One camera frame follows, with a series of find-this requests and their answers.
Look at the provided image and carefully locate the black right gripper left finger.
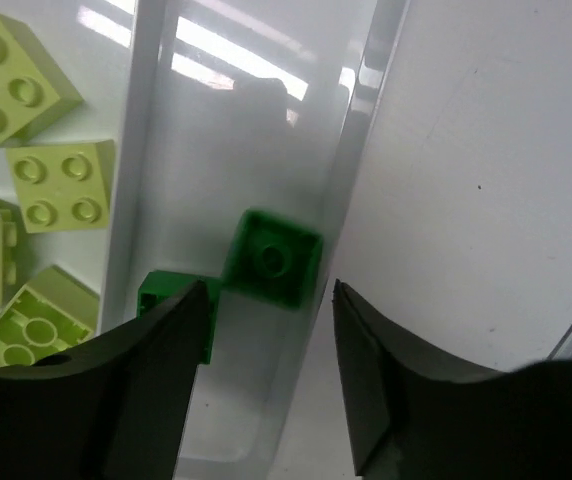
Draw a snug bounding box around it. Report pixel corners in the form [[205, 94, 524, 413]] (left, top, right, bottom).
[[0, 283, 208, 479]]

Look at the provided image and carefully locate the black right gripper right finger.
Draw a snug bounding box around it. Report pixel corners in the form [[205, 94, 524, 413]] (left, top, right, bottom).
[[332, 281, 572, 479]]

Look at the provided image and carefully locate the green lego brick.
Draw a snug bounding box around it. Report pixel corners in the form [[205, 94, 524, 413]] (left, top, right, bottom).
[[136, 270, 222, 365]]

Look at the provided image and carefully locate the dark green square lego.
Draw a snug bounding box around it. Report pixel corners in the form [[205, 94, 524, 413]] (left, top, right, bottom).
[[222, 208, 324, 310]]

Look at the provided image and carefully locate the light green square lego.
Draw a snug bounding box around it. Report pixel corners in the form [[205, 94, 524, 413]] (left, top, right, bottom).
[[5, 140, 115, 234]]

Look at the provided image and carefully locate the white divided sorting tray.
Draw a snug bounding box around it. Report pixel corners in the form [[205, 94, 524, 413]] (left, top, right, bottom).
[[0, 1, 407, 479]]

